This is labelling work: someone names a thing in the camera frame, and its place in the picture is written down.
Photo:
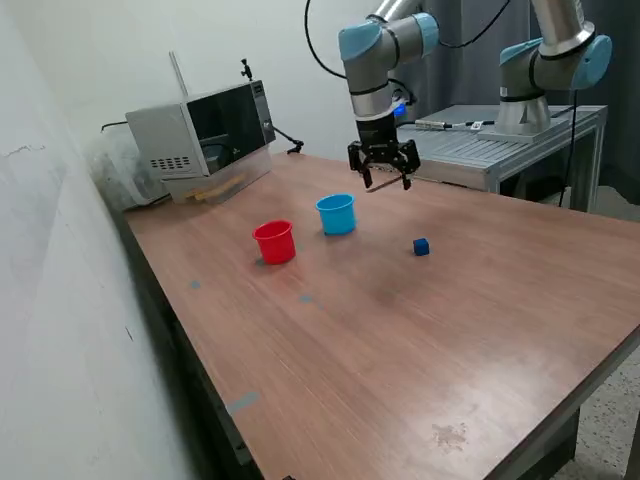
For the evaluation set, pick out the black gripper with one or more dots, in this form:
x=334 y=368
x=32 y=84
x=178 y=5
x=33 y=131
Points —
x=377 y=132

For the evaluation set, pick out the blue wooden cube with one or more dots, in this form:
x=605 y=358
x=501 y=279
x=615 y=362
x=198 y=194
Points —
x=421 y=247

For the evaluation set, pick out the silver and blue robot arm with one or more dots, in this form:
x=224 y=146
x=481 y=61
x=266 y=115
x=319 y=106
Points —
x=365 y=75

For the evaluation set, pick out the light blue plastic bin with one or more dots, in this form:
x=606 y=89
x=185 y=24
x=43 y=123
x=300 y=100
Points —
x=337 y=222

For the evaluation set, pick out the silver cylindrical device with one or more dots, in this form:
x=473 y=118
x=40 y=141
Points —
x=432 y=124

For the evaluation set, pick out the metal side table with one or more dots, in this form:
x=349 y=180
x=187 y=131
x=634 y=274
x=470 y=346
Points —
x=450 y=150

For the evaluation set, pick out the white red warning sticker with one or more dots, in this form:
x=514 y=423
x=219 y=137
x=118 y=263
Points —
x=479 y=126

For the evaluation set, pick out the dark grey curtain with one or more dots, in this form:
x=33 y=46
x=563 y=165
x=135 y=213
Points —
x=470 y=75

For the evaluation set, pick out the red plastic cup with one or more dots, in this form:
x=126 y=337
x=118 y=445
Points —
x=275 y=250

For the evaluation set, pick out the clear plastic storage box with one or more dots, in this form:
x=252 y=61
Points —
x=240 y=177

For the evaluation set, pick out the aluminium robot mounting plate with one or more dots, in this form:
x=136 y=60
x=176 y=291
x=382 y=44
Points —
x=540 y=135

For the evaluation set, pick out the light wooden stick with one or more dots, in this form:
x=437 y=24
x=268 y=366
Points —
x=220 y=189

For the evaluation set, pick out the silver microwave oven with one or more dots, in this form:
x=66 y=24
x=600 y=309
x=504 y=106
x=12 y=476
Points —
x=165 y=135

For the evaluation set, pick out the thin white rod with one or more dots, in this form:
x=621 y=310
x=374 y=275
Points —
x=178 y=75

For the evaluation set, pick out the translucent plastic bag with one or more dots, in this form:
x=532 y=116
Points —
x=115 y=175

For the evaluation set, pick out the long grey blue tape strip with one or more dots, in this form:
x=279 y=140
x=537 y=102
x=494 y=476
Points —
x=242 y=402

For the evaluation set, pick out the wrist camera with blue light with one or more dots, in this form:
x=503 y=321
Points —
x=400 y=109

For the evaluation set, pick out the small black camera mount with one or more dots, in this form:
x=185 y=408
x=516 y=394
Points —
x=245 y=70

